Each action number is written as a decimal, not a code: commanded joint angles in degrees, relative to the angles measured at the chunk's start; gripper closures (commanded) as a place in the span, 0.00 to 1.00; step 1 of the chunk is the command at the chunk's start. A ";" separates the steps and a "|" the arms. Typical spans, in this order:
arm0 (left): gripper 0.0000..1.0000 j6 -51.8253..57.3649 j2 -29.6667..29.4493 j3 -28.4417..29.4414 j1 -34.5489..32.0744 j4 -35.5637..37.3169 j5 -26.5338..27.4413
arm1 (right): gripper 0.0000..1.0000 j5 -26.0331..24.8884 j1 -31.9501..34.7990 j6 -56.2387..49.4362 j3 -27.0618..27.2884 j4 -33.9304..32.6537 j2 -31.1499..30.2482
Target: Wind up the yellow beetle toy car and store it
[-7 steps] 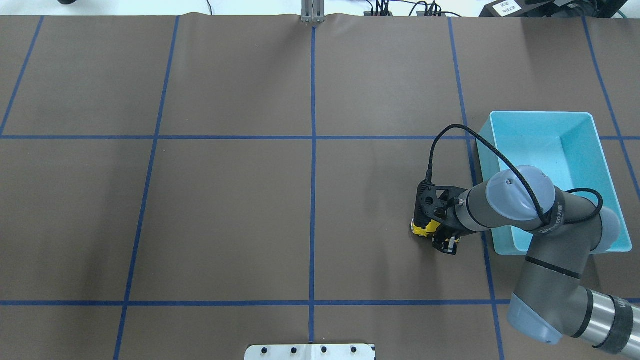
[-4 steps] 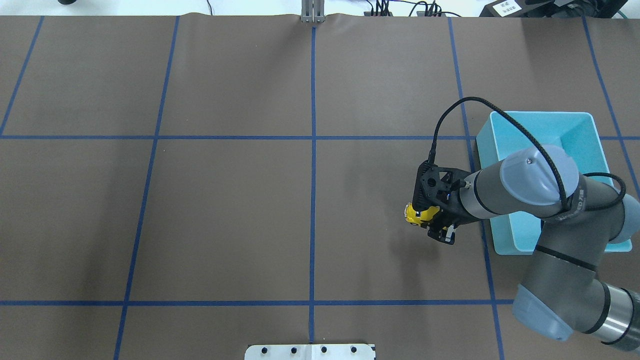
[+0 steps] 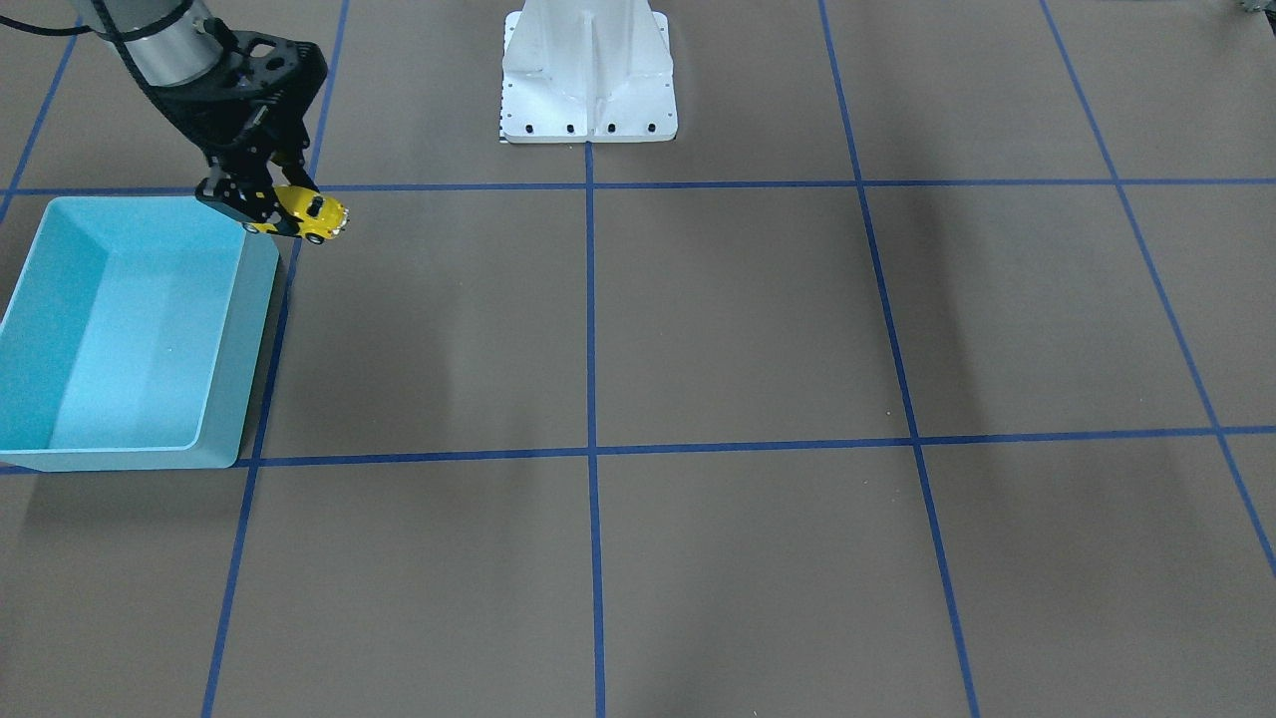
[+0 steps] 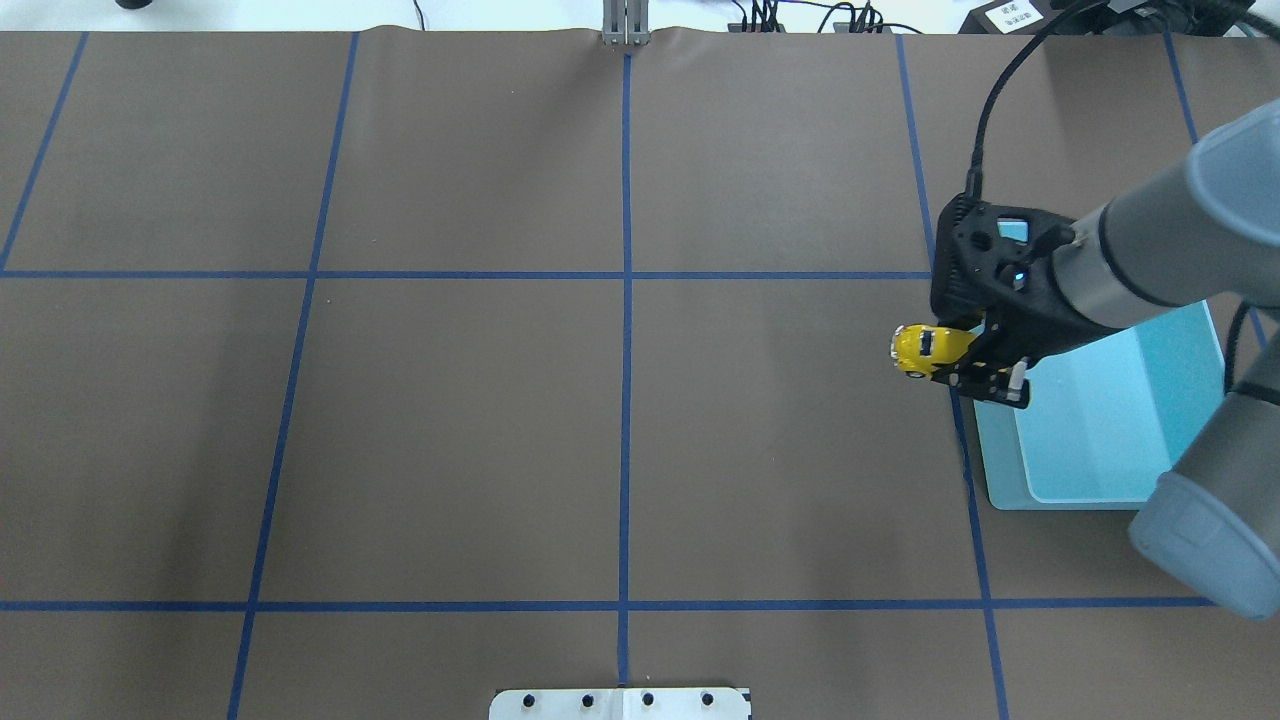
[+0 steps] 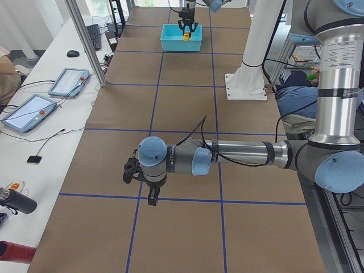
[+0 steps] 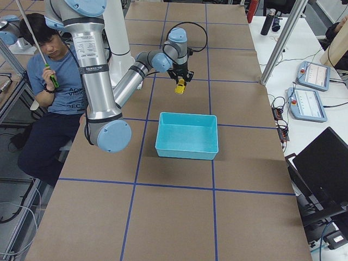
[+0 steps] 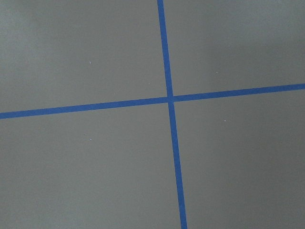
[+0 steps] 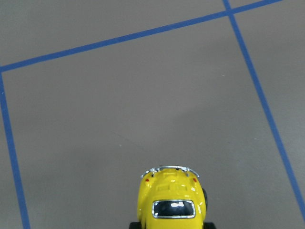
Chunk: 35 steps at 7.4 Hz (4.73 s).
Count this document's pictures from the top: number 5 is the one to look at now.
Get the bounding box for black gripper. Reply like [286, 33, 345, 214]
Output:
[177, 7, 198, 36]
[146, 179, 166, 205]

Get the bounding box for yellow beetle toy car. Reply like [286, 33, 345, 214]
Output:
[183, 32, 191, 41]

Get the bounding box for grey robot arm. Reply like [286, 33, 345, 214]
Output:
[177, 0, 224, 36]
[136, 1, 363, 205]

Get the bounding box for light blue plastic bin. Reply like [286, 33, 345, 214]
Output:
[160, 24, 202, 52]

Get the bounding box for black keyboard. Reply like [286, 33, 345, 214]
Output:
[86, 24, 102, 51]

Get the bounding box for black computer mouse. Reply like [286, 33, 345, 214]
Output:
[67, 50, 80, 58]

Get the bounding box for small black pad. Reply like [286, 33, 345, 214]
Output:
[27, 155, 42, 164]

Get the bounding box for far teach pendant tablet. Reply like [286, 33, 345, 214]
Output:
[48, 68, 90, 98]

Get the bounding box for teach pendant tablet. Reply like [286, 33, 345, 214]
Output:
[1, 94, 57, 133]
[48, 68, 90, 98]

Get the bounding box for seated person in blue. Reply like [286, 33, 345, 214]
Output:
[274, 65, 322, 120]

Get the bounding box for black water bottle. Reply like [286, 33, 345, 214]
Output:
[1, 187, 37, 215]

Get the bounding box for near teach pendant tablet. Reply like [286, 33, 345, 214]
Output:
[1, 94, 57, 133]

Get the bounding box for red cylinder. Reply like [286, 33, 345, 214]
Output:
[1, 241, 37, 264]

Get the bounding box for grey office chair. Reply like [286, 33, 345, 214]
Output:
[282, 114, 316, 140]

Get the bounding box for person in beige shirt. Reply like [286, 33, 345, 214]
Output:
[1, 46, 21, 105]

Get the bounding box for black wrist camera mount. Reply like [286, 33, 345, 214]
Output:
[123, 158, 144, 184]

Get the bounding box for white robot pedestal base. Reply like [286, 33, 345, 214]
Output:
[225, 0, 286, 101]

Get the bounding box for aluminium frame post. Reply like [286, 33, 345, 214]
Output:
[64, 0, 106, 87]

